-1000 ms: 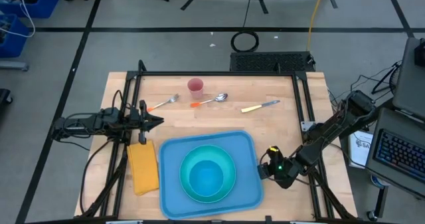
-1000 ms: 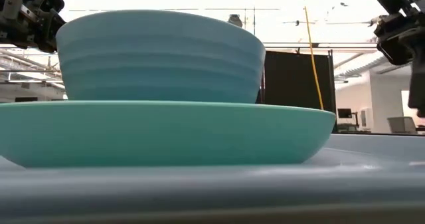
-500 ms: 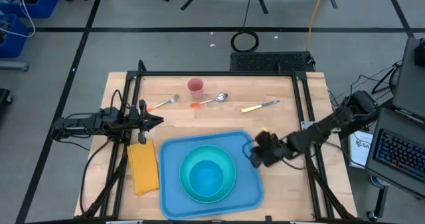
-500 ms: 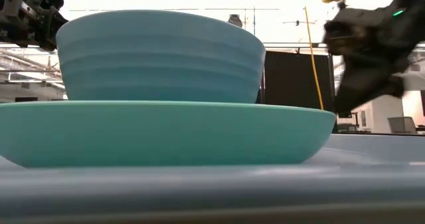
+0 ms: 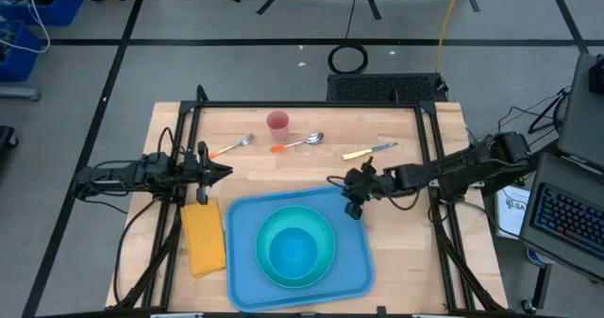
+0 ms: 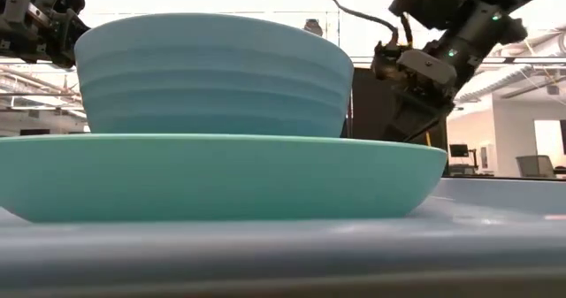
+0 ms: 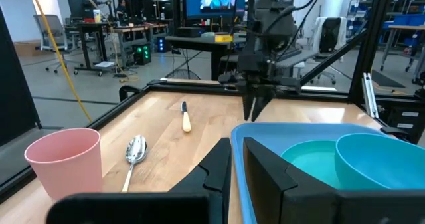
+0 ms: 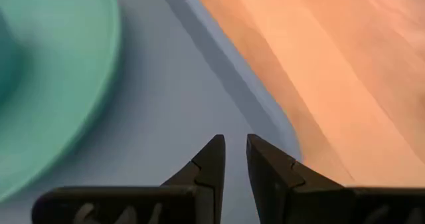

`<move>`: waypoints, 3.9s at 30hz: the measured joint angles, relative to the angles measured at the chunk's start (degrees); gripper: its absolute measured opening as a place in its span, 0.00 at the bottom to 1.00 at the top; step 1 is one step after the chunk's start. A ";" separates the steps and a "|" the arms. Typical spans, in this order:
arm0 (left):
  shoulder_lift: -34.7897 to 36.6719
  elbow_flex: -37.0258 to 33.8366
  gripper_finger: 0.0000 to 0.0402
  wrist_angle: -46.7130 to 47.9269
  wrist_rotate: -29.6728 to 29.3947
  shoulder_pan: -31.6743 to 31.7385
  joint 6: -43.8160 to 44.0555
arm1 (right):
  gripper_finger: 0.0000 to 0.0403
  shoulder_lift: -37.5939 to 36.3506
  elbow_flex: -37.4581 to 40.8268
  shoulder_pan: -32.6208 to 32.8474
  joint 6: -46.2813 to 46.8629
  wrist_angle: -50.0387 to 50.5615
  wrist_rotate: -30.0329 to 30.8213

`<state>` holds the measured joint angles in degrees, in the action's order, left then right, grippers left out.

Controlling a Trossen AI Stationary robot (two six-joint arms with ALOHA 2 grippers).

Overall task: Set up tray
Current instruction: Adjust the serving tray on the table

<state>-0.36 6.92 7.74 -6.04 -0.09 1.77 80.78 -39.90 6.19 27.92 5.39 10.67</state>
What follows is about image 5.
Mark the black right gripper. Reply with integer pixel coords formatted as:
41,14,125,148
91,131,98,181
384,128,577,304
340,156,395,221

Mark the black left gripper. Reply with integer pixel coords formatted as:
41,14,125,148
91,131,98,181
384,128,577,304
176,141,234,206

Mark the yellow-handled metal knife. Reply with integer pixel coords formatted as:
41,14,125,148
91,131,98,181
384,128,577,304
342,141,399,161

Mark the orange-handled metal fork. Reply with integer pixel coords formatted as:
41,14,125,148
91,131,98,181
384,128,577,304
209,132,257,159

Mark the yellow cloth napkin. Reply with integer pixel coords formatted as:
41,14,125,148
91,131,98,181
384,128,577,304
180,198,227,278

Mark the orange-handled metal spoon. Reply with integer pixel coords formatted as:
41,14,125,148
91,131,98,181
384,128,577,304
270,131,326,153

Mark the teal plate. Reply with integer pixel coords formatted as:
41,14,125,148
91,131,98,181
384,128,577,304
254,205,337,290

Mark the pink cup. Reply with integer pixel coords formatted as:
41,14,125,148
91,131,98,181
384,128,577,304
265,109,291,142

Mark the blue plastic tray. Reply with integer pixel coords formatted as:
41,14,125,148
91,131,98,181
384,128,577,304
225,185,377,313

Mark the blue bowl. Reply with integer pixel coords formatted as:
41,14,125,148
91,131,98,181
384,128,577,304
268,226,320,280

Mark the white printed paper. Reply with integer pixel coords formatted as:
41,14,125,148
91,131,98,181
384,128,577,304
493,183,532,240

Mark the black cart support bar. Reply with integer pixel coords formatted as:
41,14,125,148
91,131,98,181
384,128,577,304
530,138,562,173

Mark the black tripod stand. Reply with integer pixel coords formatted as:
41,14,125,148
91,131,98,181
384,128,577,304
527,85,572,135

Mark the black cart leg with caster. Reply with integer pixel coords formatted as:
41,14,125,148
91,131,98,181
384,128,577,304
521,249,553,315

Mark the laptop with backlit keyboard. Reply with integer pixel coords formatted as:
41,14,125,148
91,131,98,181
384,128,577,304
518,152,604,281

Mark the black equipment piece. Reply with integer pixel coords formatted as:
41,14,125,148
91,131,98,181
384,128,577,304
0,125,19,150

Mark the grey metal bar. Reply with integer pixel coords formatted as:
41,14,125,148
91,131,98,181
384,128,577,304
0,86,42,102

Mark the grey closed laptop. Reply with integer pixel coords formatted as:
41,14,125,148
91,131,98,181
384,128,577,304
556,52,604,173

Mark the blue plastic bin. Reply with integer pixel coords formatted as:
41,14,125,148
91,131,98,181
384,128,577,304
0,0,86,26
0,19,42,83

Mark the small black device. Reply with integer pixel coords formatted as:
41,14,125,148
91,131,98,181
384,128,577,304
588,53,604,96

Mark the black aluminium frame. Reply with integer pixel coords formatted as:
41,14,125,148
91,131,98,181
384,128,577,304
106,84,509,318

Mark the coiled black cable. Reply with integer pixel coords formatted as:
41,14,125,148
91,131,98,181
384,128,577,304
327,0,370,75

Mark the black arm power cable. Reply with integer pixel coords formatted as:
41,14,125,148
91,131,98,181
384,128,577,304
112,197,164,305

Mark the yellow cable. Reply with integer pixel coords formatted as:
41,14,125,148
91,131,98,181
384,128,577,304
433,0,466,74

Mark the white cable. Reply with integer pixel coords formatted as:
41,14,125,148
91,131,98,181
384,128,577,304
0,0,51,55

